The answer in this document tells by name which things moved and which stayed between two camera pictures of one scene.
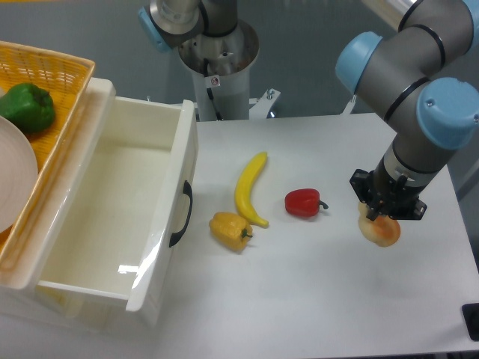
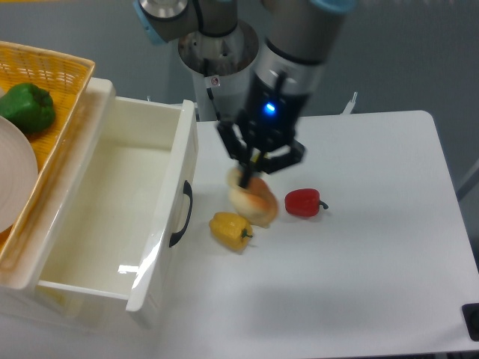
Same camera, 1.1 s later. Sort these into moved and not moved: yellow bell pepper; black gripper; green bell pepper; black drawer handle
Moved: black gripper
Not moved: black drawer handle; green bell pepper; yellow bell pepper
